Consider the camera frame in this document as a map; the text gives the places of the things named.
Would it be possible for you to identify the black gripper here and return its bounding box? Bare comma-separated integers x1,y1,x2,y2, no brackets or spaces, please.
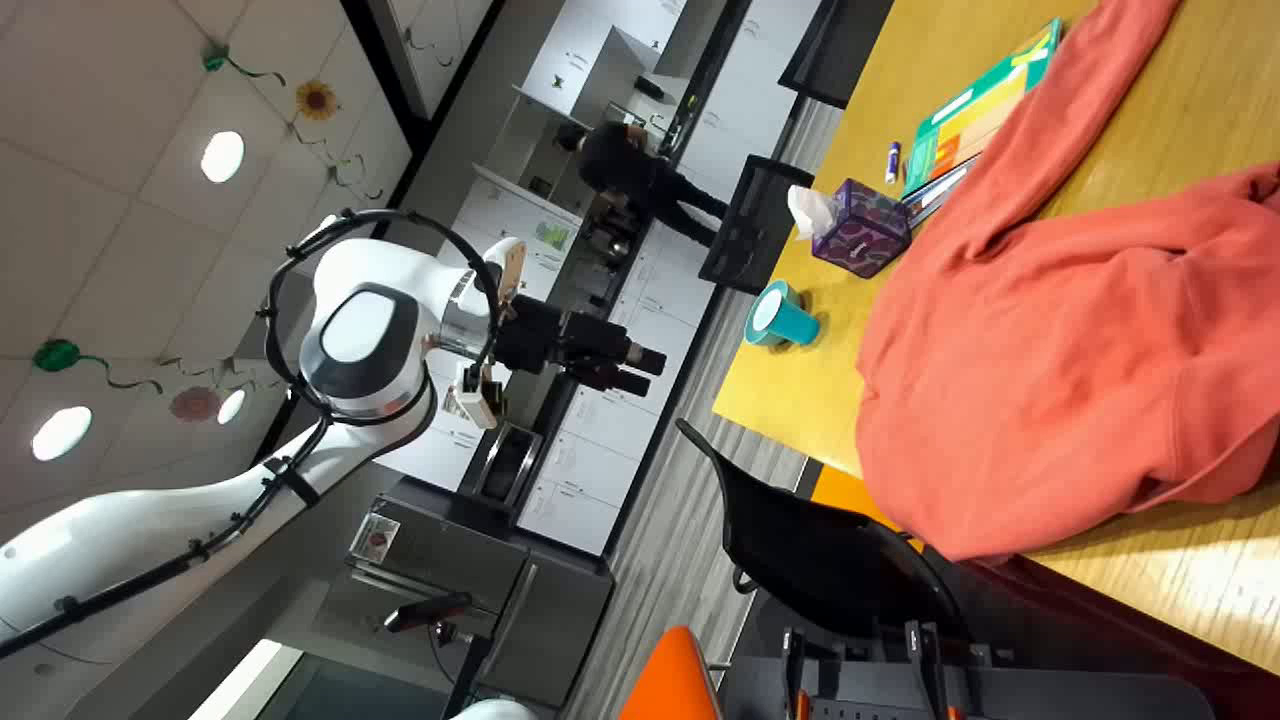
490,294,666,400

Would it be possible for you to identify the orange sweatshirt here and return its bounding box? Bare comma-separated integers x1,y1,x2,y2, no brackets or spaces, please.
850,0,1280,566

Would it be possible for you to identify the black mesh office chair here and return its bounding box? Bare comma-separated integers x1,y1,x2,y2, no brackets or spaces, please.
676,415,974,652
695,154,817,298

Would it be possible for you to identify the orange chair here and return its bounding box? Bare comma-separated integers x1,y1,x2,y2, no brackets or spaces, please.
614,626,724,720

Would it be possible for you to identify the gray office chair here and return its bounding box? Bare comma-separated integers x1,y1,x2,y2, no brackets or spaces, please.
715,617,1215,720

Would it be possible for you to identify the teal cup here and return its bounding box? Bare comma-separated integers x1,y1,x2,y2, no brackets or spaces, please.
739,281,828,353

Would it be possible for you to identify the person in black clothes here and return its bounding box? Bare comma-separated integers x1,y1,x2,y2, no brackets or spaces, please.
572,118,737,253

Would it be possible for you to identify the purple tissue box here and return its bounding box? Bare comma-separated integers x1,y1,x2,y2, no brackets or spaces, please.
785,177,919,281

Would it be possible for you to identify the gray metal cabinet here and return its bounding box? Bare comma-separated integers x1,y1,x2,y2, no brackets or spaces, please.
313,476,614,720

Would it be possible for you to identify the round ceiling light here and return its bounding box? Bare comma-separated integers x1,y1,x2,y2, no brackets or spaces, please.
27,403,97,469
210,384,253,433
195,123,253,190

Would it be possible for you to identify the green book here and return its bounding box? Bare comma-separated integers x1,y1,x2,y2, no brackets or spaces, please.
898,15,1073,196

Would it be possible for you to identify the sunflower ceiling decoration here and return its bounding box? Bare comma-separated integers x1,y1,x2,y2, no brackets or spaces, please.
291,77,345,127

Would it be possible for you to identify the pink round ceiling decoration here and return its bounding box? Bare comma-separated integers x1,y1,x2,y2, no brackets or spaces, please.
169,384,220,430

